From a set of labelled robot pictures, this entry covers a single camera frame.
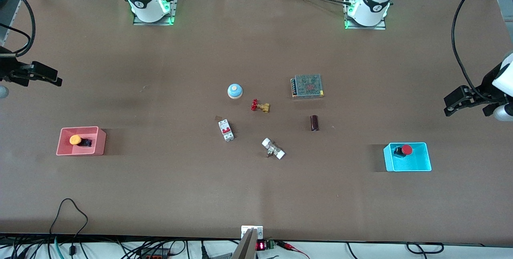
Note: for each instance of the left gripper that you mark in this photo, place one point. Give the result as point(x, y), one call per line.
point(487, 87)

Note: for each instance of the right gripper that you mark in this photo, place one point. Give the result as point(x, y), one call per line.
point(9, 69)

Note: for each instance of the yellow push button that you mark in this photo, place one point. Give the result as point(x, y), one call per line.
point(75, 140)

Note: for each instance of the red push button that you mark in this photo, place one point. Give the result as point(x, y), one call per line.
point(407, 149)

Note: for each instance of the cyan plastic box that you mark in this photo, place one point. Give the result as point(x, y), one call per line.
point(417, 162)

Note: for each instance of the pink plastic box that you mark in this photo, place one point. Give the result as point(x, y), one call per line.
point(98, 142)

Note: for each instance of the dark brown cylinder capacitor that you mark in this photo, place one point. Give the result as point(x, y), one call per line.
point(314, 123)

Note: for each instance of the metal mesh power supply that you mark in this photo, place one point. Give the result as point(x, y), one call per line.
point(307, 85)

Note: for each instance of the white circuit breaker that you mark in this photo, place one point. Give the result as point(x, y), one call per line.
point(226, 130)

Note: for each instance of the blue dome button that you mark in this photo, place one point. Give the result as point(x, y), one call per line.
point(235, 90)

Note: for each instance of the metal valve with white ends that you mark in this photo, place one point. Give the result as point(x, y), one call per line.
point(273, 148)

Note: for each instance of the red clip lead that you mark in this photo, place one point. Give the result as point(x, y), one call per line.
point(292, 247)

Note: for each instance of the red digit display module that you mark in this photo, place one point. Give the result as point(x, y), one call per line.
point(261, 245)

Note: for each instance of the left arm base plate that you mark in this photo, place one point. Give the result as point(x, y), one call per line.
point(382, 25)

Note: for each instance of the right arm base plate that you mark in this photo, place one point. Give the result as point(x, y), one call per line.
point(174, 2)

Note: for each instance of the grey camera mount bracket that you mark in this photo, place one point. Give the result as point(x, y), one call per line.
point(249, 243)

